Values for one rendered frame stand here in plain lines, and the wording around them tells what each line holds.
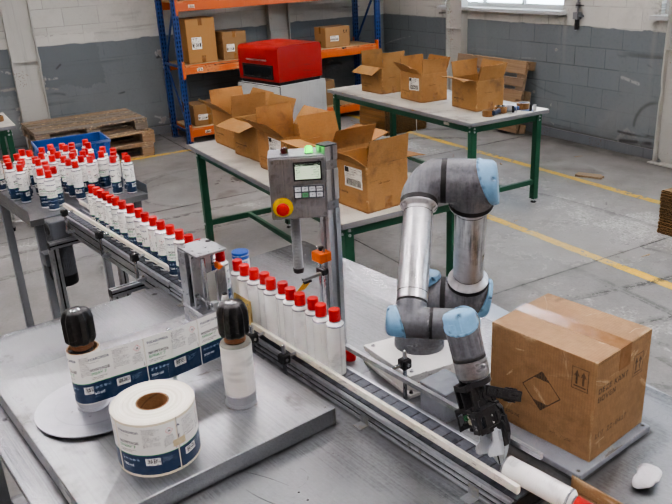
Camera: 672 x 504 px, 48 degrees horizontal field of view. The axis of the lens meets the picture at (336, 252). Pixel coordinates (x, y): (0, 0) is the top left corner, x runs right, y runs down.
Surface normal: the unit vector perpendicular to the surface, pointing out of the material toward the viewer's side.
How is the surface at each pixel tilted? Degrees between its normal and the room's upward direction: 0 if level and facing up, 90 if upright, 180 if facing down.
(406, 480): 0
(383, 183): 91
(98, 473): 0
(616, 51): 90
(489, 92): 89
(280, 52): 90
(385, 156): 100
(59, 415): 0
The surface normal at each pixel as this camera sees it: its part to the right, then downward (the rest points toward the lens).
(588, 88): -0.86, 0.22
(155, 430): 0.22, 0.35
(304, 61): 0.66, 0.25
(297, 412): -0.05, -0.93
